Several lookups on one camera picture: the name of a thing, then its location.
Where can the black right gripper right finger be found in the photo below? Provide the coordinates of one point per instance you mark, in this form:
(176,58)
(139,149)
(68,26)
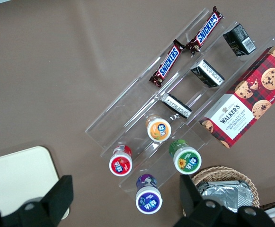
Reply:
(194,208)

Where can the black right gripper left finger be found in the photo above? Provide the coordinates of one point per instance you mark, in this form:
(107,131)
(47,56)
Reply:
(56,201)

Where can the light wicker basket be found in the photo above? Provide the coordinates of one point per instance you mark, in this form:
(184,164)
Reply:
(222,171)

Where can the cream plastic tray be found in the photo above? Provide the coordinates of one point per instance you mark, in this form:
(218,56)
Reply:
(16,172)

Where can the aluminium foil container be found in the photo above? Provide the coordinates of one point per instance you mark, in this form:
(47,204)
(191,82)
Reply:
(222,196)

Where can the purple gum jar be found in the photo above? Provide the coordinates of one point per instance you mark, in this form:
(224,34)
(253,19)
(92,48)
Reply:
(148,198)

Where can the green gum jar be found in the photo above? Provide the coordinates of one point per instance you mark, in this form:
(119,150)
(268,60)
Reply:
(187,160)

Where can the red gum jar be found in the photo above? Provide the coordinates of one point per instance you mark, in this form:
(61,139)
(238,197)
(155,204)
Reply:
(120,163)

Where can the orange gum jar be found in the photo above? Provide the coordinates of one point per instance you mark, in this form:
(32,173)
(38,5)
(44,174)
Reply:
(159,130)

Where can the clear acrylic stepped stand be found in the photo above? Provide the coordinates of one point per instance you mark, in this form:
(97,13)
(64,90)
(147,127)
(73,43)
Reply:
(198,56)
(118,132)

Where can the small black carton box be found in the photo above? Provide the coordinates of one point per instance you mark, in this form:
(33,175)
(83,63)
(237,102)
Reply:
(240,40)
(177,106)
(207,73)

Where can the red Walkers shortbread box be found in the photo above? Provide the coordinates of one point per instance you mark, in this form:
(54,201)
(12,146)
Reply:
(243,99)

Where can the Snickers chocolate bar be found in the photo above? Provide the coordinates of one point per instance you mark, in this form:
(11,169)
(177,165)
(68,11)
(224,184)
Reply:
(167,63)
(206,29)

